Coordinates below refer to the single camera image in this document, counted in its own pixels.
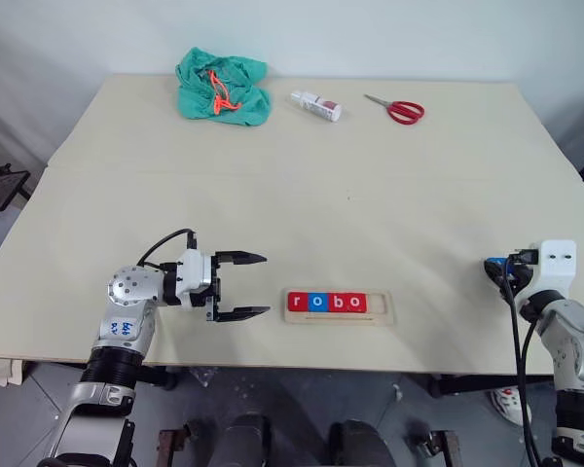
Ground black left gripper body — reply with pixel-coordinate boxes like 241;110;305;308
204;254;224;313

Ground black metal stand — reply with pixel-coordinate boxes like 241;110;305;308
0;149;31;216

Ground crumpled green cloth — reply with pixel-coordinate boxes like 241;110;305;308
174;46;273;128

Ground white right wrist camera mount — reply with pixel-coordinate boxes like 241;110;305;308
515;238;579;305

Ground white spray bottle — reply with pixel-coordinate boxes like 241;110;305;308
288;89;344;124

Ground wooden letter tray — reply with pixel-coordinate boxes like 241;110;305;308
282;287;400;329

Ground white sneaker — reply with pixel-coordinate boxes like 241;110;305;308
488;385;534;427

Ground rusty caster frame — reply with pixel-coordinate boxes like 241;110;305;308
157;420;201;467
407;427;462;467

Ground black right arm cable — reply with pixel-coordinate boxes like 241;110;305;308
497;262;542;467

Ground orange cord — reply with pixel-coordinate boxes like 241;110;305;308
205;69;242;116

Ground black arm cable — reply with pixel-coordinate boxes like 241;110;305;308
497;262;542;467
136;228;200;270

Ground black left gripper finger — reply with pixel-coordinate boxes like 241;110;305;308
206;305;273;324
213;250;269;268

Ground red handled scissors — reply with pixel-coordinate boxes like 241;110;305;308
362;92;426;126

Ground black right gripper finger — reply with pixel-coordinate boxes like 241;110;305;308
482;258;510;294

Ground black table leg bar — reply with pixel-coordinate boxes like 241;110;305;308
429;374;557;398

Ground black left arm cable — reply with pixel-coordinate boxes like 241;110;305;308
136;228;200;270

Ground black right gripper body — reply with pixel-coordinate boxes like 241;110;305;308
503;248;539;294

